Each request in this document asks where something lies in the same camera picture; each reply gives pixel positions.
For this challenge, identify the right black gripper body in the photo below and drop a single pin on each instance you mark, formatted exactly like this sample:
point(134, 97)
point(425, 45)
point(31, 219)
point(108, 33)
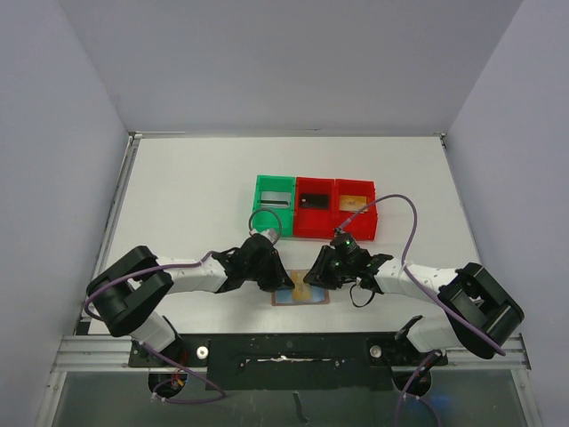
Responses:
point(327, 265)

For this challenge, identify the brown leather card holder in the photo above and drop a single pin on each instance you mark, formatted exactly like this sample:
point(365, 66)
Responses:
point(285, 298)

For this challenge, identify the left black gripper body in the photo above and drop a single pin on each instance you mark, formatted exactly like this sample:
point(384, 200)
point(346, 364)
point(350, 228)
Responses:
point(270, 268)

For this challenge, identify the silver credit card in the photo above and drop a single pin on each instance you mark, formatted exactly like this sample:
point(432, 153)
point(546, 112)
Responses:
point(275, 199)

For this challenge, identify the gold credit card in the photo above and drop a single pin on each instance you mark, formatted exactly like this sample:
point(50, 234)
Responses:
point(302, 292)
point(351, 203)

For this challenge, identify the dark grey credit card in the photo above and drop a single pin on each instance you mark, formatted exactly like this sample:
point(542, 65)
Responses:
point(314, 201)

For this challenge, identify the green plastic bin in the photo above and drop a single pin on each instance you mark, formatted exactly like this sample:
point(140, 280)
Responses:
point(268, 218)

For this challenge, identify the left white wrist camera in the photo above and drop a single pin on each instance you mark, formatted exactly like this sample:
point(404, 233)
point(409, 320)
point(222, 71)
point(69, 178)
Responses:
point(270, 234)

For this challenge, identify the aluminium frame rail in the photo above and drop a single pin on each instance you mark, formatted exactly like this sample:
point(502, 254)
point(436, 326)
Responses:
point(91, 354)

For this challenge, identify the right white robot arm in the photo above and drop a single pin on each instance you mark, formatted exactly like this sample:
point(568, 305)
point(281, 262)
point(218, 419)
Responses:
point(480, 315)

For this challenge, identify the middle red plastic bin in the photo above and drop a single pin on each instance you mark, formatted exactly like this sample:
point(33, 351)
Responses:
point(313, 223)

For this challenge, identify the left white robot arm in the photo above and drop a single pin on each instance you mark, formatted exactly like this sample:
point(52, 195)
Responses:
point(125, 296)

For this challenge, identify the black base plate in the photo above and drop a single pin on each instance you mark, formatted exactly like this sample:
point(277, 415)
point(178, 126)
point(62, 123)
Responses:
point(298, 362)

